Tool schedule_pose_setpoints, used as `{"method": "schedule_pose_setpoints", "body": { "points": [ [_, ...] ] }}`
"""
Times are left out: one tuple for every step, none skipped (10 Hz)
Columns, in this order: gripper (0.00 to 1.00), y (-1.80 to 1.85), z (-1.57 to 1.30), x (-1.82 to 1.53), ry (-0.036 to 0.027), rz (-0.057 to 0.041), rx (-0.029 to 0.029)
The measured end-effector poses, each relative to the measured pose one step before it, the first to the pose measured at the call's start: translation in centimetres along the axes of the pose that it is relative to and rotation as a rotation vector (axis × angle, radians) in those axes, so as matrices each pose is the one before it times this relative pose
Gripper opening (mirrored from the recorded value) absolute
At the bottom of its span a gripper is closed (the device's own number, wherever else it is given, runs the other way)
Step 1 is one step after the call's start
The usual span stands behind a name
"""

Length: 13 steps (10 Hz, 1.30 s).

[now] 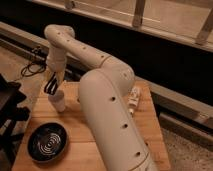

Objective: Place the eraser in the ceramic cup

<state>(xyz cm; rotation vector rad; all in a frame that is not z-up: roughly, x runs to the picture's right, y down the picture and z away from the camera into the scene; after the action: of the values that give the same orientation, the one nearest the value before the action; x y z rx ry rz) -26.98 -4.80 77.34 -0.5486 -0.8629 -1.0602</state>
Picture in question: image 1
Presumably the white ceramic cup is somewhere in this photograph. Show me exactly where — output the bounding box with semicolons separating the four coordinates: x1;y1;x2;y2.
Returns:
48;90;66;112

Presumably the black cable on floor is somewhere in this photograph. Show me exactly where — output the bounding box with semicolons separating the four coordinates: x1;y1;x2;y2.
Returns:
20;46;47;78

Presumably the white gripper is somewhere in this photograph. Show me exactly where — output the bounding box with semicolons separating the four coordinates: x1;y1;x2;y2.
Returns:
44;69;65;94

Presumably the black stand left edge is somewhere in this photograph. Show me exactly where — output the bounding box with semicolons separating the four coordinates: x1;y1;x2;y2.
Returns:
0;74;30;164

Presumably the wooden chair leg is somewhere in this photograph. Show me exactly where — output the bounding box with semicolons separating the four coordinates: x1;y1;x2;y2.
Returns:
132;0;146;28
195;8;213;45

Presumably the wooden chair leg right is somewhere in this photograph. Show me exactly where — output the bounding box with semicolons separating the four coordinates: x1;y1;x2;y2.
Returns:
195;8;213;45

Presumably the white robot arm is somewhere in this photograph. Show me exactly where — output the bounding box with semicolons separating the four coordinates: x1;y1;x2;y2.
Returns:
44;24;159;171

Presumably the dark patterned ceramic bowl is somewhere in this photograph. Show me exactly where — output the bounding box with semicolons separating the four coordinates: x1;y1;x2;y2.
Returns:
27;122;68;163

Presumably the wooden chair leg center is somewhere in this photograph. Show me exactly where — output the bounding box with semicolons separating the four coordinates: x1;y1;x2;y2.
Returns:
132;0;146;28

